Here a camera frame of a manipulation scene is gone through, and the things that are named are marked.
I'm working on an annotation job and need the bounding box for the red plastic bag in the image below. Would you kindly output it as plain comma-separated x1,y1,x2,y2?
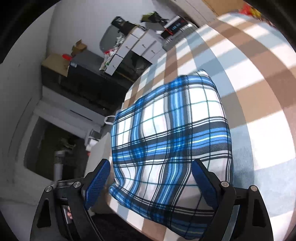
239,3,262,18

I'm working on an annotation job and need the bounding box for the black shoe box with red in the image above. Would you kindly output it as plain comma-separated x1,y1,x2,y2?
161,15,188,39

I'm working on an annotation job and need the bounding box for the silver flat suitcase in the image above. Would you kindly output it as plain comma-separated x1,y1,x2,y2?
162,23,198,52

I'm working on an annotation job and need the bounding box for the grey oval mirror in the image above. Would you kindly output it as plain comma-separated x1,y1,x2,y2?
99,25,120,53

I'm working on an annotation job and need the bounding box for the open cardboard box on fridge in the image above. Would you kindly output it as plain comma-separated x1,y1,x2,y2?
71,39,87,57

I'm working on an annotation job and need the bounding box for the white drawer desk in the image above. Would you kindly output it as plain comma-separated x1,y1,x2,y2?
104,26,166,75

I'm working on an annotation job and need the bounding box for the blue white plaid shirt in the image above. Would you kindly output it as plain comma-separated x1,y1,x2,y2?
109,69,233,240

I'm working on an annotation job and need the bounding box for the checkered brown blue bedsheet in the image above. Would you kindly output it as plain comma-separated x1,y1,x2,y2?
99,13,295,240

